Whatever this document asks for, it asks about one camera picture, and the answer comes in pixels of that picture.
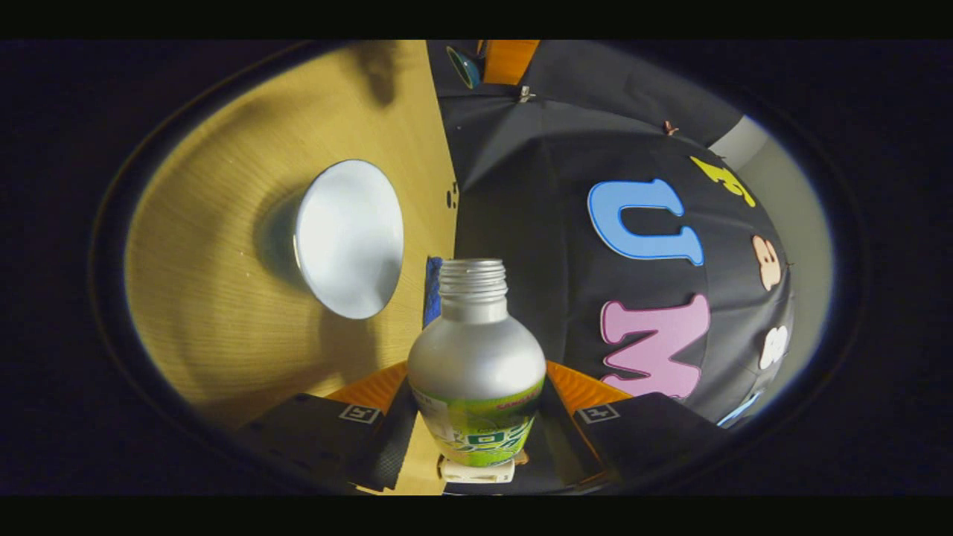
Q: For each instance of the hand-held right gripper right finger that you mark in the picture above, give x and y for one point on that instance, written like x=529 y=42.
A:
x=648 y=432

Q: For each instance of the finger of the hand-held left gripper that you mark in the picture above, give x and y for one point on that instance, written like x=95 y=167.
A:
x=510 y=59

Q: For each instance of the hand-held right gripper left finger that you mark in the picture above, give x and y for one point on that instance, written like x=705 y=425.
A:
x=391 y=447

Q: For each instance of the teal teacup lid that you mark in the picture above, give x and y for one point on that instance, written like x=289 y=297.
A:
x=465 y=68

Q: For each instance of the silver green-label water bottle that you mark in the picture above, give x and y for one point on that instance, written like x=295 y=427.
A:
x=476 y=357

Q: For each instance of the silver clip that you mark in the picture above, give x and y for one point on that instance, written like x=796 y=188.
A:
x=525 y=94

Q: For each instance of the white toaster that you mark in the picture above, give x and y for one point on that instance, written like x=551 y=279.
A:
x=476 y=472

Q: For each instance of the blue towel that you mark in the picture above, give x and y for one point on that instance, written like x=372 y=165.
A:
x=432 y=290

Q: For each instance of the black backdrop cloth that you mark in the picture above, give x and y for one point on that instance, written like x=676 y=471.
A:
x=536 y=223

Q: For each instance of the copper clip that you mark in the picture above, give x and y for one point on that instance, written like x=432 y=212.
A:
x=670 y=128

